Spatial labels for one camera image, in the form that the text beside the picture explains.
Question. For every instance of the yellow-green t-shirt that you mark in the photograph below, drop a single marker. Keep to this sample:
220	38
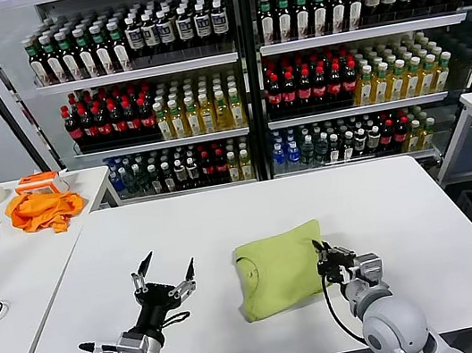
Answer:
278	269

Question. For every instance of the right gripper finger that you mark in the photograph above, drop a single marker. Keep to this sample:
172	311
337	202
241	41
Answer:
322	264
335	253

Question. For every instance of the glass drinks display cabinet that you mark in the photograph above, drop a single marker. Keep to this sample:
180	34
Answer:
357	35
137	74

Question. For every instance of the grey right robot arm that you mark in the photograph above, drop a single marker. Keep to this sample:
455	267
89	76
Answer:
392	327

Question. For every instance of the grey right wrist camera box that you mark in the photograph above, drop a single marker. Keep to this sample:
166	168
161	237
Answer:
371	269

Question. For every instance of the orange and white box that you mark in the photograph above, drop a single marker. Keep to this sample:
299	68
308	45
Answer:
40	184

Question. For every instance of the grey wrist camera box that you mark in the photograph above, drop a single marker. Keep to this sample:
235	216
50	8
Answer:
133	347
371	269

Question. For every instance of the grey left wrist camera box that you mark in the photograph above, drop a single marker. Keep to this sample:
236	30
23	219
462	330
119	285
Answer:
133	347

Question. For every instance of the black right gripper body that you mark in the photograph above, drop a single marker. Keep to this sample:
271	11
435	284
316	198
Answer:
344	269

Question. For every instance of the green-tinted bottle white cap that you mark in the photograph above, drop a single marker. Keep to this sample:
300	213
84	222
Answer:
308	153
129	183
142	180
322	150

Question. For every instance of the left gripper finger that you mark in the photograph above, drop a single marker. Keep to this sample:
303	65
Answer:
184	289
139	281

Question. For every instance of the crumpled orange cloth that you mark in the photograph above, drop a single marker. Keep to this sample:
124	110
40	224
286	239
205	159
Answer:
42	211

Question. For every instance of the cola bottle red cap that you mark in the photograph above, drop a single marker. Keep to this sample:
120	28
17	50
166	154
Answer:
350	85
147	120
104	127
320	90
335	87
221	167
119	124
275	97
74	131
401	133
208	169
133	122
387	137
290	95
90	129
305	92

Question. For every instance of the dark bottle white cap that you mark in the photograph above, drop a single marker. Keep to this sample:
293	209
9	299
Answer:
192	172
167	179
347	148
374	139
180	174
335	150
154	181
360	142

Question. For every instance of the yellow tea bottle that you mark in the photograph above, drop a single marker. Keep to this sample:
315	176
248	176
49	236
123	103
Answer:
193	120
365	89
414	137
380	86
237	113
396	84
163	125
178	122
222	115
234	168
427	135
442	76
412	81
207	118
427	78
246	166

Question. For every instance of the blue water bottle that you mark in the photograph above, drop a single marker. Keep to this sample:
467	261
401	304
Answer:
293	155
279	158
116	185

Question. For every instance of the dark bottle green cap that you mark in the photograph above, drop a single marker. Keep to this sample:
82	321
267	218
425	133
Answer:
88	58
285	21
104	55
320	15
38	64
267	24
55	64
303	18
355	9
121	53
71	61
338	12

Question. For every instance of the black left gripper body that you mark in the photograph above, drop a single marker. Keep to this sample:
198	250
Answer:
155	301

